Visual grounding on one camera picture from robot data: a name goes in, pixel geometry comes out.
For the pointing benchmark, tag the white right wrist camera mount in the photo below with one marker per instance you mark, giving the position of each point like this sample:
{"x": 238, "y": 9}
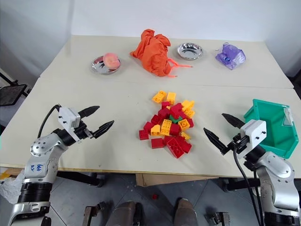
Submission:
{"x": 255, "y": 131}

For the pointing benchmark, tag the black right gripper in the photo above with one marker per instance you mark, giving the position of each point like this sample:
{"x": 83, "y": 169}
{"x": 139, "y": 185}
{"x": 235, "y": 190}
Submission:
{"x": 238, "y": 144}

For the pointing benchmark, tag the purple plastic bag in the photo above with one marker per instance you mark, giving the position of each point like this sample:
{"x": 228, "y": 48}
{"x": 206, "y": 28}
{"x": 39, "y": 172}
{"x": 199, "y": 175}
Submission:
{"x": 230, "y": 56}

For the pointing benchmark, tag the green plastic bin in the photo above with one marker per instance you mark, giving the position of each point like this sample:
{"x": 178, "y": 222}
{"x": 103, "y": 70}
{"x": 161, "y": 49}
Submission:
{"x": 270, "y": 127}

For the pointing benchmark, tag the pink peach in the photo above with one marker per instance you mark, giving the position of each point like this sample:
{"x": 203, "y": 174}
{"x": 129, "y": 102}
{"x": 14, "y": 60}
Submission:
{"x": 111, "y": 60}

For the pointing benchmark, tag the dark rounded shape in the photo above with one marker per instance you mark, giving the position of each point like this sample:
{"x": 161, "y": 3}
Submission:
{"x": 125, "y": 214}
{"x": 185, "y": 212}

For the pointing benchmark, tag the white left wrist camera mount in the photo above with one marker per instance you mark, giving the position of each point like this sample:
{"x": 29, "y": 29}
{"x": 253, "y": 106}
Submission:
{"x": 68, "y": 117}

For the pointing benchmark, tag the white crumpled plastic wrap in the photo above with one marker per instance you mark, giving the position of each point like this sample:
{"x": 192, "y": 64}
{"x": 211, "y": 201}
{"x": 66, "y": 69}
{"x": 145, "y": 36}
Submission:
{"x": 10, "y": 186}

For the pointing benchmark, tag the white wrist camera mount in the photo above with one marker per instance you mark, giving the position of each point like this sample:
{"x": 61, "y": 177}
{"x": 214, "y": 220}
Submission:
{"x": 255, "y": 131}
{"x": 68, "y": 117}

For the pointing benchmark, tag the black table frame bar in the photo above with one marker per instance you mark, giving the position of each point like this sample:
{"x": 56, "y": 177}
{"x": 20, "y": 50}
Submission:
{"x": 80, "y": 179}
{"x": 240, "y": 184}

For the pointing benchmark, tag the green plastic toy brick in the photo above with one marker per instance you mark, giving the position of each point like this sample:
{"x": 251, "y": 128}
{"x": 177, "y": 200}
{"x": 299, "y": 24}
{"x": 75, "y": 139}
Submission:
{"x": 175, "y": 119}

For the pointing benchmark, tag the yellow plastic toy brick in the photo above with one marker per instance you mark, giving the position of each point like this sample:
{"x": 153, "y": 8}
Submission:
{"x": 185, "y": 135}
{"x": 190, "y": 113}
{"x": 171, "y": 97}
{"x": 184, "y": 124}
{"x": 155, "y": 130}
{"x": 188, "y": 104}
{"x": 159, "y": 96}
{"x": 166, "y": 126}

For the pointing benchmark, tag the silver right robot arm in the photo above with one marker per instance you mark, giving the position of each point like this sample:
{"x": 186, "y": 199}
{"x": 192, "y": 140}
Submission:
{"x": 275, "y": 169}

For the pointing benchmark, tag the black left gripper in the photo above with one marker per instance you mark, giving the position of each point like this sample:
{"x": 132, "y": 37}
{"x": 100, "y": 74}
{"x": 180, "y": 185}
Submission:
{"x": 83, "y": 133}

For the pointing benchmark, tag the metal caster bracket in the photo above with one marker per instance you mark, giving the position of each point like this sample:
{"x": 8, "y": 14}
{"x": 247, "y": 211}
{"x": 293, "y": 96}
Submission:
{"x": 92, "y": 213}
{"x": 219, "y": 219}

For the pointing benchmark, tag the black mesh stand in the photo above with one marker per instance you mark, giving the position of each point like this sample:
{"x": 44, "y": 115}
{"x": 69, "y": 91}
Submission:
{"x": 11, "y": 94}

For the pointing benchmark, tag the clear bin label holder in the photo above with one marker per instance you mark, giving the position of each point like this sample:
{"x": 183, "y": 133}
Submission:
{"x": 288, "y": 117}

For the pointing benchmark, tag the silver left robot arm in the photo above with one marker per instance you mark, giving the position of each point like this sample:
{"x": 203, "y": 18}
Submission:
{"x": 42, "y": 146}

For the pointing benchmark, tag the dark red blurry object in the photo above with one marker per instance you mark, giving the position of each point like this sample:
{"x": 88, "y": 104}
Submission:
{"x": 154, "y": 196}

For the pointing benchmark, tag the brown cardboard sheet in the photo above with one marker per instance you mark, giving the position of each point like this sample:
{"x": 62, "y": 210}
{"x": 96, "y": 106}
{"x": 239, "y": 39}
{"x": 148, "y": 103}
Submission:
{"x": 164, "y": 180}

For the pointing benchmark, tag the steel bowl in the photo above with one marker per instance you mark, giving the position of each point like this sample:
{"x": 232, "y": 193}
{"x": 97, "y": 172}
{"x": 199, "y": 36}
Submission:
{"x": 190, "y": 50}
{"x": 97, "y": 67}

